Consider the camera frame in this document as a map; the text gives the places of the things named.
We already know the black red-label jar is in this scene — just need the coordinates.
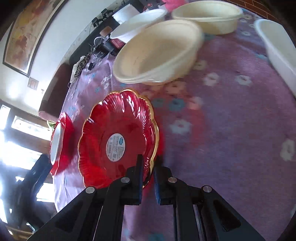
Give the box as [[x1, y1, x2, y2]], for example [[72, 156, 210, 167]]
[[103, 39, 125, 56]]

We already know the beige bowl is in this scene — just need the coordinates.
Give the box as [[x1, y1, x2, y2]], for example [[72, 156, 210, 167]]
[[171, 1, 243, 35], [113, 20, 204, 85]]

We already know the purple floral tablecloth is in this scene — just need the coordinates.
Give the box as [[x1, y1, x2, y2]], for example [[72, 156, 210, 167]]
[[53, 10, 295, 240]]

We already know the red gold-rimmed plate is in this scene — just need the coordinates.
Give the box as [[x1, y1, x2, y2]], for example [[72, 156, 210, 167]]
[[78, 89, 160, 188]]

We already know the pink knit-sleeved thermos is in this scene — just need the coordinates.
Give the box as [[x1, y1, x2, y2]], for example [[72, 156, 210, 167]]
[[162, 0, 188, 12]]

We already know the white bowl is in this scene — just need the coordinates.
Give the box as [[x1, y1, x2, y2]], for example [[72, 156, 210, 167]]
[[50, 123, 64, 165], [110, 9, 168, 44], [254, 19, 296, 94]]

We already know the maroon armchair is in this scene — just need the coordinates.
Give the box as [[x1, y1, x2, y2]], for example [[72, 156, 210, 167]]
[[38, 63, 72, 122]]

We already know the framed wall painting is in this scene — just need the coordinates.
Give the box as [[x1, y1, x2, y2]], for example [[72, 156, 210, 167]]
[[3, 0, 67, 77]]

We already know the white plastic jar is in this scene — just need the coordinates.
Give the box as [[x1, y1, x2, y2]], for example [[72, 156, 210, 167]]
[[112, 4, 140, 24]]

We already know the black leather sofa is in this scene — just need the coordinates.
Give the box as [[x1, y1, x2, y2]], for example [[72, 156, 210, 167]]
[[62, 1, 144, 65]]

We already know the leopard print cloth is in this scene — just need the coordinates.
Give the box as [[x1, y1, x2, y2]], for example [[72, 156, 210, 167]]
[[70, 54, 90, 83]]

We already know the brown cork-lid jar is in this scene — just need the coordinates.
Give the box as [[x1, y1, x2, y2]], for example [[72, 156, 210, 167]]
[[100, 26, 112, 38]]

